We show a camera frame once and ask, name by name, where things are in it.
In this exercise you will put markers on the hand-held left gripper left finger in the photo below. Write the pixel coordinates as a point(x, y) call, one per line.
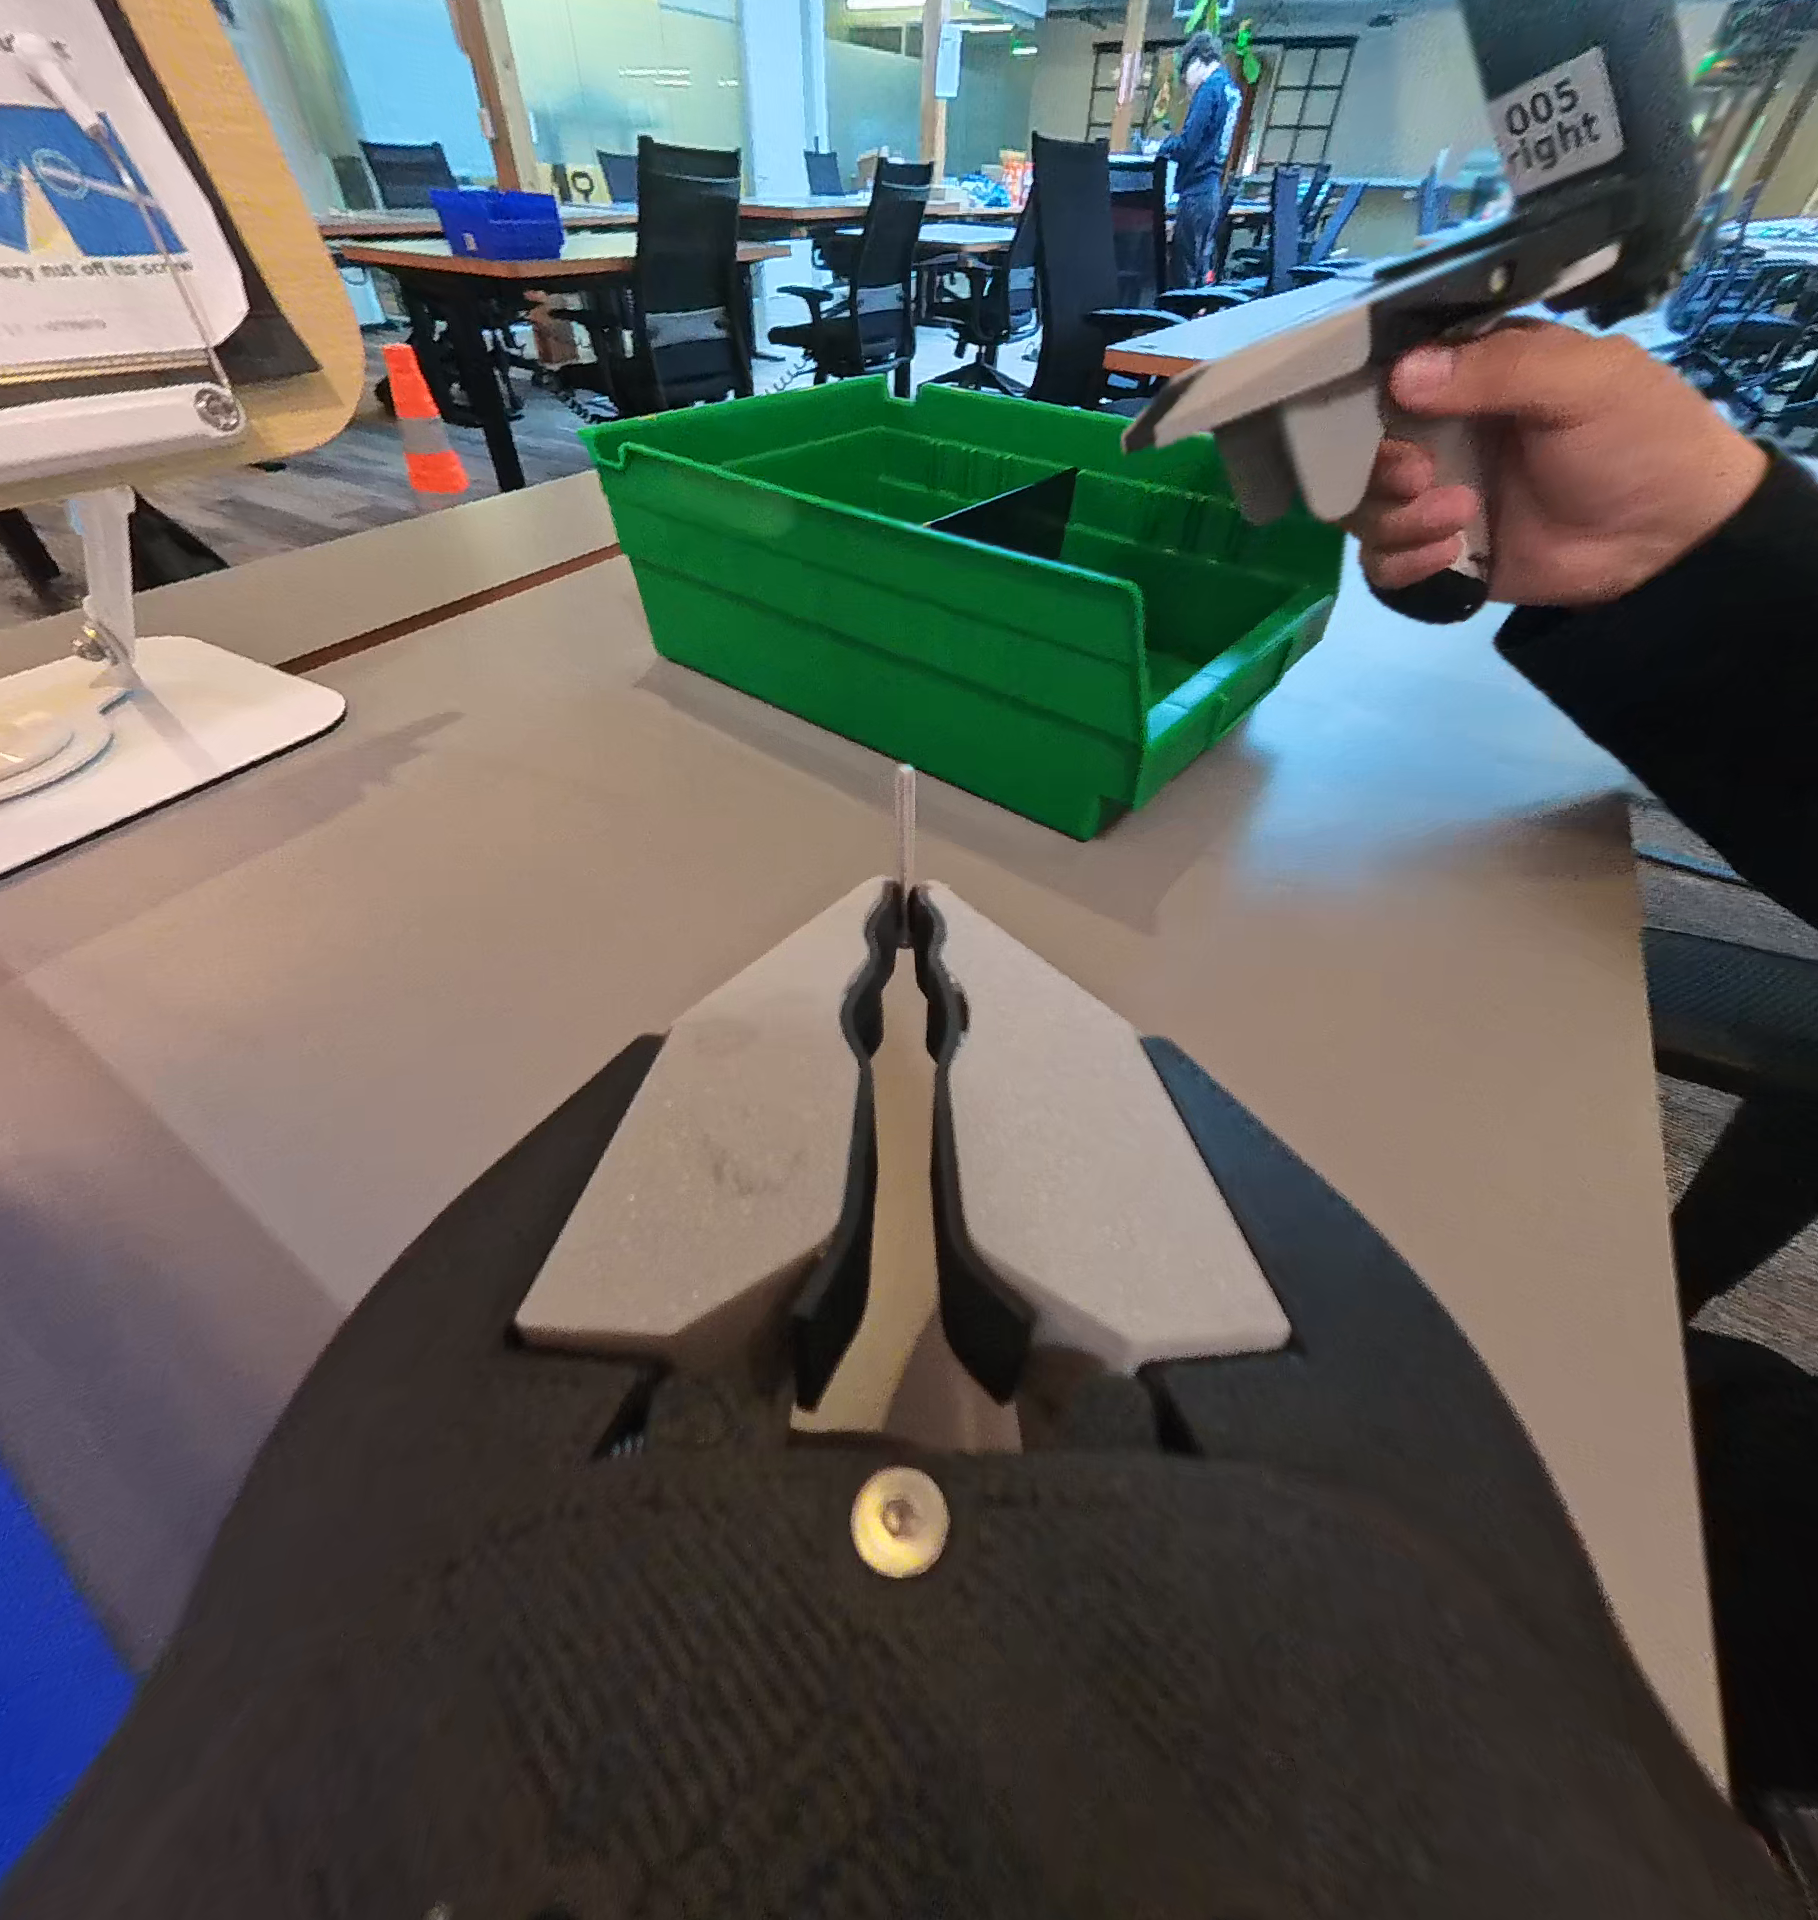
point(683, 1185)

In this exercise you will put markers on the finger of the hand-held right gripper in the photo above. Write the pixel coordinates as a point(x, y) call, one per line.
point(1286, 369)
point(1266, 473)

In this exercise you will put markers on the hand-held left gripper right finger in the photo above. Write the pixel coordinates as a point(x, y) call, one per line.
point(1103, 1185)

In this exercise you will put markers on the thin metal screw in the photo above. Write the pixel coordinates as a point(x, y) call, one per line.
point(905, 841)

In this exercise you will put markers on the green plastic bin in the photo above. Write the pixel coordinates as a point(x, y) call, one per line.
point(849, 631)

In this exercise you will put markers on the large blue plastic bin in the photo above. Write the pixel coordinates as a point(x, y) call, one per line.
point(8, 1650)

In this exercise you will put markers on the person's right forearm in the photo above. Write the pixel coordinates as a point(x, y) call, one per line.
point(1750, 691)

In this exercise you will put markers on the grey desk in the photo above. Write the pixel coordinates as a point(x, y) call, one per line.
point(475, 929)

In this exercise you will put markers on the person's right hand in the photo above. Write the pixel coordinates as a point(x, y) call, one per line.
point(1600, 467)

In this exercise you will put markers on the wood-edged office table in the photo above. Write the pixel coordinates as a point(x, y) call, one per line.
point(1194, 338)

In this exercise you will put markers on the black office chair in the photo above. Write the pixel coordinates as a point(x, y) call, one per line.
point(694, 256)
point(877, 273)
point(1072, 256)
point(407, 172)

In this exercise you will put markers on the black bin divider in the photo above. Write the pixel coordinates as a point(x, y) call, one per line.
point(1007, 517)

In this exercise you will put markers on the white and wooden document stand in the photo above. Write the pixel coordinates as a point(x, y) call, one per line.
point(205, 705)

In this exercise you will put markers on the person's office chair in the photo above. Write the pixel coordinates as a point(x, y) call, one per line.
point(1779, 1023)

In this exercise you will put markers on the wood-topped office table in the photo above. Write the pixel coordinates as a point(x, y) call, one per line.
point(549, 256)

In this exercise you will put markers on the orange traffic cone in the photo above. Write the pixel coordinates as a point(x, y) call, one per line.
point(430, 443)

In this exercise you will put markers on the person's lap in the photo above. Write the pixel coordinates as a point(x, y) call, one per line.
point(1795, 1576)

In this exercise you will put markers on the small blue bin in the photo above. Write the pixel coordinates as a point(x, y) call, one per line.
point(498, 224)

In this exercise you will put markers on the black backing board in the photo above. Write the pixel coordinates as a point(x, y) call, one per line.
point(265, 299)

